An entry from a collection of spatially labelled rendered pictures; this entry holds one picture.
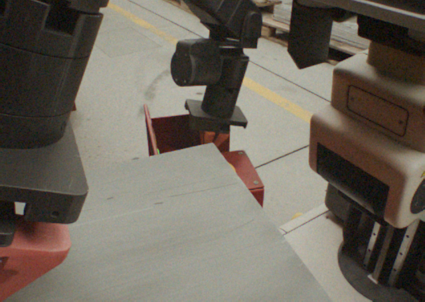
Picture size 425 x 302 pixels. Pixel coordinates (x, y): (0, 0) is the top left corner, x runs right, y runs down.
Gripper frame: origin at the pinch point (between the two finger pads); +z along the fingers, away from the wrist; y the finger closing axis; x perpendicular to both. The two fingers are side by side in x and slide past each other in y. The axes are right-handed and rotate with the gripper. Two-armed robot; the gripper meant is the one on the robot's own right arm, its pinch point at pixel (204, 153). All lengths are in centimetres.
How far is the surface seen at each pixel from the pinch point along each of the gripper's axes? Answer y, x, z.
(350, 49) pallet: -157, -191, 20
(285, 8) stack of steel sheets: -132, -261, 14
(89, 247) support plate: 22, 44, -21
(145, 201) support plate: 19, 41, -22
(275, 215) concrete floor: -59, -56, 61
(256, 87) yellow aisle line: -88, -174, 53
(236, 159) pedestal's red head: -2.7, 8.1, -4.5
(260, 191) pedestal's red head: -4.5, 15.9, -4.1
